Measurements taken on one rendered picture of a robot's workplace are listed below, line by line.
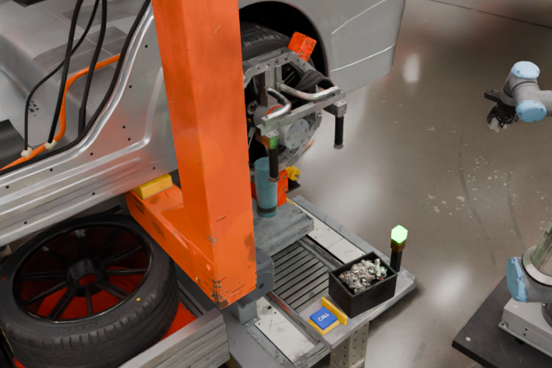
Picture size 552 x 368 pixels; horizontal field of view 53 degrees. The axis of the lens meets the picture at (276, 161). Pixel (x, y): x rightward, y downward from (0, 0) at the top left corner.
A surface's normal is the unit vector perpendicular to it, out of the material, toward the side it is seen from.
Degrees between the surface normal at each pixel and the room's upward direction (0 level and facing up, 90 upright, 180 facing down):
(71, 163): 90
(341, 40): 90
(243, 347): 0
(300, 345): 0
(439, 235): 0
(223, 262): 90
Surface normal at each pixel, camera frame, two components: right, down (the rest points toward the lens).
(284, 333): -0.03, -0.82
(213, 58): 0.63, 0.43
